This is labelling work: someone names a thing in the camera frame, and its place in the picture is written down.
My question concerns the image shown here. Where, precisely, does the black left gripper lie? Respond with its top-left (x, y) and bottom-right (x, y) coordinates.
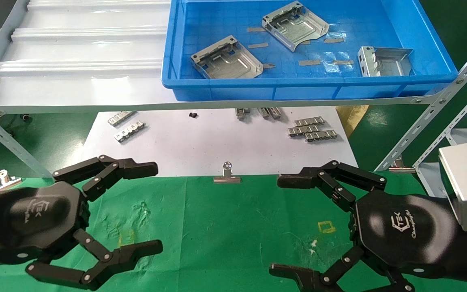
top-left (0, 155), bottom-right (163, 291)

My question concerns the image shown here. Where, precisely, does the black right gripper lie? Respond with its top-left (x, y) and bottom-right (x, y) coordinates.
top-left (269, 160), bottom-right (460, 292)

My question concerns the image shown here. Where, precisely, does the green cloth mat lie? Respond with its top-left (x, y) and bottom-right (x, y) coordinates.
top-left (0, 172), bottom-right (467, 292)

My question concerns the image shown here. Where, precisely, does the blue plastic bin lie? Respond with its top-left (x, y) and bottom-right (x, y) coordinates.
top-left (161, 0), bottom-right (459, 101)

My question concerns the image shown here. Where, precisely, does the white ribbed shelf panel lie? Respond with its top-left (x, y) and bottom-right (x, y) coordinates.
top-left (0, 0), bottom-right (177, 107)

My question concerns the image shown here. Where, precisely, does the white paper sheet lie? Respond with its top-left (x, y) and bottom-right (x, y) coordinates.
top-left (79, 106), bottom-right (360, 177)

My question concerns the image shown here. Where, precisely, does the sheet metal bracket part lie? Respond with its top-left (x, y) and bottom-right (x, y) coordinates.
top-left (358, 46), bottom-right (414, 77)
top-left (262, 1), bottom-right (330, 52)
top-left (191, 35), bottom-right (264, 79)

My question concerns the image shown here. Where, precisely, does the grey metal rack frame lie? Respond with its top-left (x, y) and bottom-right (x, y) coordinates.
top-left (0, 0), bottom-right (467, 179)

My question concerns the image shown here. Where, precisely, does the brown cardboard piece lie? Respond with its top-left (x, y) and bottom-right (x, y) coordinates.
top-left (336, 105), bottom-right (370, 138)

